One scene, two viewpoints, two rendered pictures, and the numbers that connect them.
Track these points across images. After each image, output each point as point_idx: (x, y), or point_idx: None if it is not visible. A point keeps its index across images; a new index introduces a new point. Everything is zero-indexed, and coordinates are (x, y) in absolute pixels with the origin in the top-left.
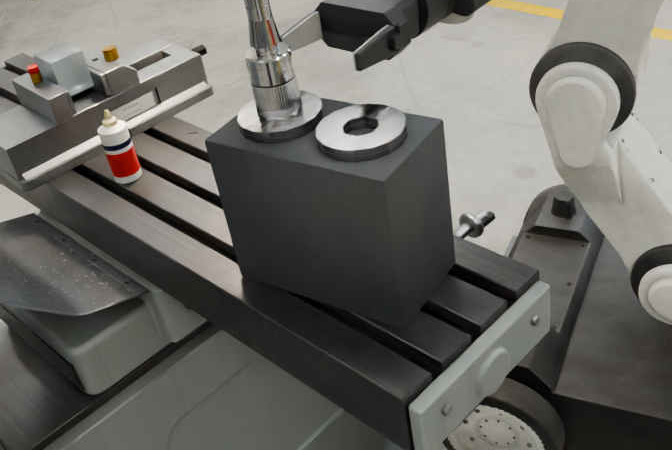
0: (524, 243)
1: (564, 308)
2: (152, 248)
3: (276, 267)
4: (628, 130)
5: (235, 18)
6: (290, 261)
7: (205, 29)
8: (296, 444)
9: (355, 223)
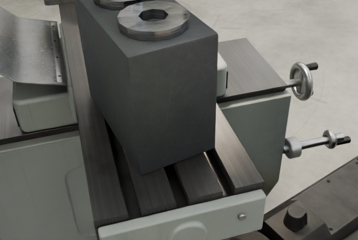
0: (351, 166)
1: (347, 221)
2: (67, 59)
3: (98, 97)
4: None
5: None
6: (102, 96)
7: None
8: None
9: (119, 84)
